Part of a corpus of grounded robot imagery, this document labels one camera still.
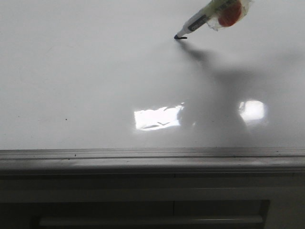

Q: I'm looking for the white taped whiteboard marker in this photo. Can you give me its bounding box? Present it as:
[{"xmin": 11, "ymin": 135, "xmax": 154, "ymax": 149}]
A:
[{"xmin": 174, "ymin": 0, "xmax": 253, "ymax": 40}]

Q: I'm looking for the white whiteboard with aluminium frame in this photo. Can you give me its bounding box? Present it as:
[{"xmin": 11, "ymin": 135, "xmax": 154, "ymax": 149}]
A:
[{"xmin": 0, "ymin": 0, "xmax": 305, "ymax": 175}]

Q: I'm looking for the grey cabinet below whiteboard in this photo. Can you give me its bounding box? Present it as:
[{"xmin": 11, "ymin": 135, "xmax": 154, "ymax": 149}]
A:
[{"xmin": 0, "ymin": 173, "xmax": 305, "ymax": 229}]

